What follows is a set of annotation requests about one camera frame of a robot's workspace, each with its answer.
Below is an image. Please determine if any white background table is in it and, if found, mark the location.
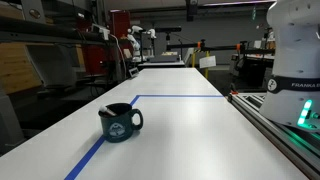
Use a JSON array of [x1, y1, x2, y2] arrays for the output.
[[137, 59, 186, 70]]

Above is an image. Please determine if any small grey box device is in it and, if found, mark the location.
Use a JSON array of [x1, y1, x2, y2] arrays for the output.
[[128, 66, 140, 79]]

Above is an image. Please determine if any small white background robot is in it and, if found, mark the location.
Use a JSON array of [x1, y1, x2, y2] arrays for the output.
[[127, 25, 158, 63]]

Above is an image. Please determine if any white paper sign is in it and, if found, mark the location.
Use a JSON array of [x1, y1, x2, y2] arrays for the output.
[[198, 55, 217, 69]]

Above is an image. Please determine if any dark green logo mug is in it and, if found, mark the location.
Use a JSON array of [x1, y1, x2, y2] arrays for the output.
[[97, 102, 145, 144]]

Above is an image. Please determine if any red cabinet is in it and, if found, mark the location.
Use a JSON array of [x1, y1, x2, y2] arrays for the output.
[[82, 9, 132, 77]]

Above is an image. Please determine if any white power box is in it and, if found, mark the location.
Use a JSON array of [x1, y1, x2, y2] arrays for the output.
[[91, 23, 111, 41]]

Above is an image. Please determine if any blue tape line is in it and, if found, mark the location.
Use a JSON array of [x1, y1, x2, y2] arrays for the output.
[[63, 94, 225, 180]]

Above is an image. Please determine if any black metal shelf beam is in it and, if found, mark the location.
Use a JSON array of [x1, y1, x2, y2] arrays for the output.
[[0, 16, 118, 45]]

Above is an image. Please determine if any black stereo camera bar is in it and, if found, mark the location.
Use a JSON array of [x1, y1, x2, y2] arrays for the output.
[[154, 26, 183, 34]]

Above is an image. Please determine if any aluminium rail base frame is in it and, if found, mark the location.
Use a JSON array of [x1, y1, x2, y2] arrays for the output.
[[227, 92, 320, 180]]

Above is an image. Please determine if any wooden wall panel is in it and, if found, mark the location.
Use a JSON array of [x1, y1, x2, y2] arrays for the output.
[[0, 42, 43, 95]]

